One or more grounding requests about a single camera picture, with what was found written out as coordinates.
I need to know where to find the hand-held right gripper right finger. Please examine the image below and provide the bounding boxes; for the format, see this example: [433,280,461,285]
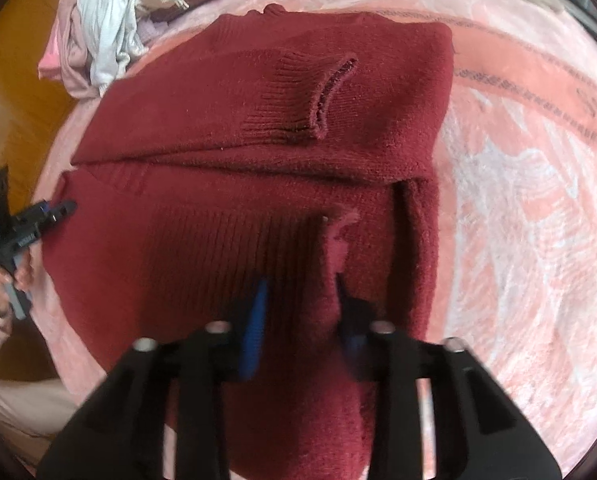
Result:
[336,275,562,480]

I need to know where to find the pink patterned bed blanket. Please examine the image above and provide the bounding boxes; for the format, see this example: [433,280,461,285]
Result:
[28,0,597,480]

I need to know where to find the person's left hand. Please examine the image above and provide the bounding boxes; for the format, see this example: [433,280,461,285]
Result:
[0,251,35,317]

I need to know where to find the dark red knit sweater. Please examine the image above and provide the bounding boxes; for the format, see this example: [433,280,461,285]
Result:
[41,4,454,480]

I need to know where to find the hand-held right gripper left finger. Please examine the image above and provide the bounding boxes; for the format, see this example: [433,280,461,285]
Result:
[38,279,270,480]

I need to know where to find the pink garment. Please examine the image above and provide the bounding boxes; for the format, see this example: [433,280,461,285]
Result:
[38,15,69,81]

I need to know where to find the mauve garment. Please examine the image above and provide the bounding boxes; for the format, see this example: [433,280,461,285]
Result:
[58,0,99,101]

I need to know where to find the white crinkled garment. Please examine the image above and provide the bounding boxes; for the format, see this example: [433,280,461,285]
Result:
[76,0,152,98]

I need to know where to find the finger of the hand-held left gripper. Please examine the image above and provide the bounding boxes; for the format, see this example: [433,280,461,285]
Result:
[41,199,78,226]

